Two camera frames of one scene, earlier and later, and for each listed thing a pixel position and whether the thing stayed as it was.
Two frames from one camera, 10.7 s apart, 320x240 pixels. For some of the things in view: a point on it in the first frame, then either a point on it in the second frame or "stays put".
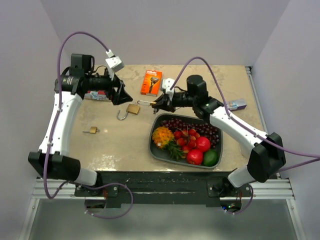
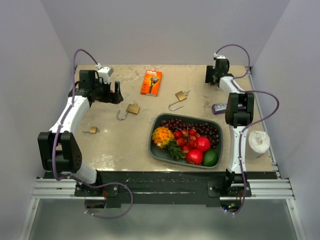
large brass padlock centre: (132, 108) stays put
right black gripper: (162, 103) to (210, 69)
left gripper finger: (123, 97) to (107, 89)
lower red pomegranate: (195, 156) stays put
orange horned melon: (161, 136) stays put
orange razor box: (151, 82) stays put
